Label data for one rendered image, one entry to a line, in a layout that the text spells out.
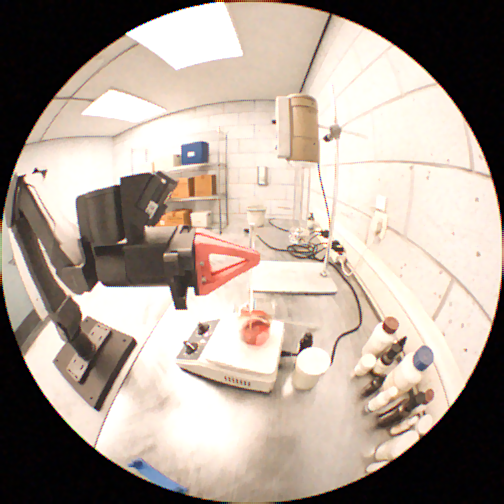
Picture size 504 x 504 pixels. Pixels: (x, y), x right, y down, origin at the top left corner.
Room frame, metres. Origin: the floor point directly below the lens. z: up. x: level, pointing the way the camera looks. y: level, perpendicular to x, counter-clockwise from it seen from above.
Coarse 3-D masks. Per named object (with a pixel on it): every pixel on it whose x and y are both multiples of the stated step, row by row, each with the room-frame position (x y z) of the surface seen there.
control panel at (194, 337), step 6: (210, 324) 0.26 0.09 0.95; (216, 324) 0.25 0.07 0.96; (210, 330) 0.24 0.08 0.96; (192, 336) 0.24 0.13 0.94; (198, 336) 0.23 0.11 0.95; (204, 336) 0.22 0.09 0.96; (210, 336) 0.22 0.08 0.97; (192, 342) 0.21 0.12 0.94; (198, 342) 0.21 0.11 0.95; (204, 342) 0.20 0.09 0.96; (198, 348) 0.19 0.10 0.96; (204, 348) 0.19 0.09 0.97; (180, 354) 0.18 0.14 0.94; (186, 354) 0.18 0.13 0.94; (192, 354) 0.18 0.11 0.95; (198, 354) 0.17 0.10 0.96
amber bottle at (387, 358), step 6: (390, 348) 0.13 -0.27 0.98; (396, 348) 0.12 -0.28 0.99; (384, 354) 0.13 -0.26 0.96; (390, 354) 0.12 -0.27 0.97; (396, 354) 0.11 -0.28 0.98; (378, 360) 0.13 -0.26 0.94; (384, 360) 0.12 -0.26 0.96; (390, 360) 0.11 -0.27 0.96; (378, 366) 0.12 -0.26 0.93; (384, 366) 0.11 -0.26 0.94; (372, 372) 0.12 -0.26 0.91; (378, 372) 0.11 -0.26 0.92
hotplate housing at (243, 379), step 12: (180, 360) 0.17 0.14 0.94; (192, 360) 0.16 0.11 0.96; (204, 360) 0.16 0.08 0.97; (204, 372) 0.15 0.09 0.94; (216, 372) 0.14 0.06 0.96; (228, 372) 0.14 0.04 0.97; (240, 372) 0.14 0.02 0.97; (276, 372) 0.14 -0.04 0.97; (240, 384) 0.13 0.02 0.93; (252, 384) 0.13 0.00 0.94; (264, 384) 0.12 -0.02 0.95
